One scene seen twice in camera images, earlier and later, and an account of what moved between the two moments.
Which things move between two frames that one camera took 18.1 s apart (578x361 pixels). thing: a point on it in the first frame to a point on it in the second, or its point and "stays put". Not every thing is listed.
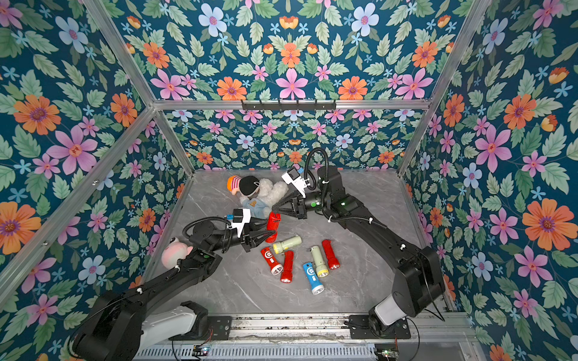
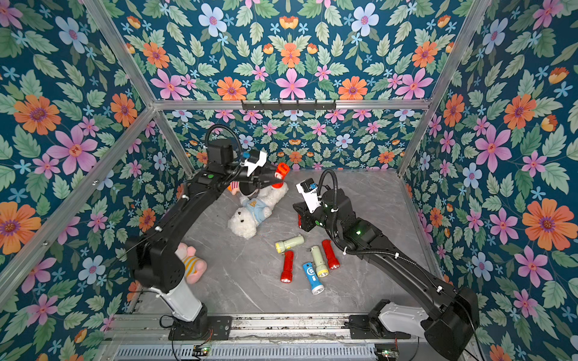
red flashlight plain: [333, 260] stays put
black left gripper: [245, 240] to [256, 184]
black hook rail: [288, 104] stays put
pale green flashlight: [321, 268] stays put
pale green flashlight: [283, 245] stays put
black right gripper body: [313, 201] to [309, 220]
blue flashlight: [315, 283] stays put
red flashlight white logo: [276, 268] to [282, 169]
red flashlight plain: [286, 275] stays put
